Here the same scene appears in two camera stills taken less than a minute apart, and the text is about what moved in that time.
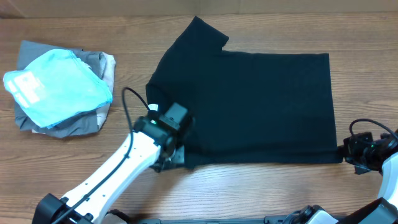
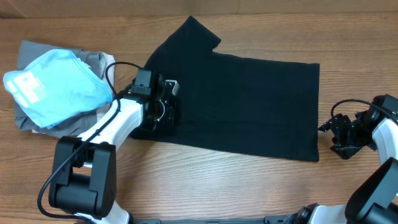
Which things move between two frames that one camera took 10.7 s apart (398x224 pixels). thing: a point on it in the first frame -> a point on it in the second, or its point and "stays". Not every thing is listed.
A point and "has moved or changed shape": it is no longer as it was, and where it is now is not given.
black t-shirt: x=246 y=107 has moved or changed shape
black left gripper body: x=176 y=155 -> x=163 y=111
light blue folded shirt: x=57 y=87 stays
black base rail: x=276 y=220 stays
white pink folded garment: x=109 y=61 stays
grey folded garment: x=28 y=51 stays
